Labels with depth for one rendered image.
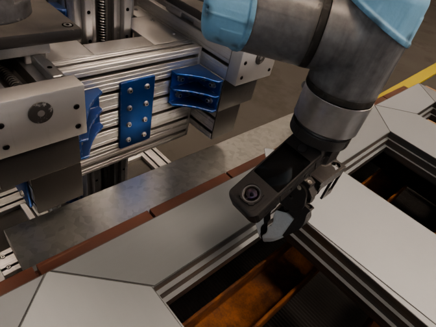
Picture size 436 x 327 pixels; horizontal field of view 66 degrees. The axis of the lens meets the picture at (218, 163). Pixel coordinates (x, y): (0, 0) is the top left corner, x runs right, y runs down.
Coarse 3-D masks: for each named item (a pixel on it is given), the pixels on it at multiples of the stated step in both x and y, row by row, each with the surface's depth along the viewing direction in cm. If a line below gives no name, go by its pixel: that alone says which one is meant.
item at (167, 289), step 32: (352, 160) 75; (416, 160) 82; (224, 256) 51; (320, 256) 55; (160, 288) 44; (192, 288) 48; (352, 288) 52; (384, 288) 49; (384, 320) 49; (416, 320) 46
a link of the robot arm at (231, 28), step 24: (216, 0) 29; (240, 0) 29; (264, 0) 29; (288, 0) 29; (312, 0) 29; (216, 24) 30; (240, 24) 30; (264, 24) 30; (288, 24) 29; (312, 24) 29; (240, 48) 32; (264, 48) 31; (288, 48) 31; (312, 48) 30
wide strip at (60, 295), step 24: (48, 288) 39; (72, 288) 40; (96, 288) 40; (120, 288) 41; (144, 288) 41; (48, 312) 37; (72, 312) 38; (96, 312) 38; (120, 312) 39; (144, 312) 39; (168, 312) 40
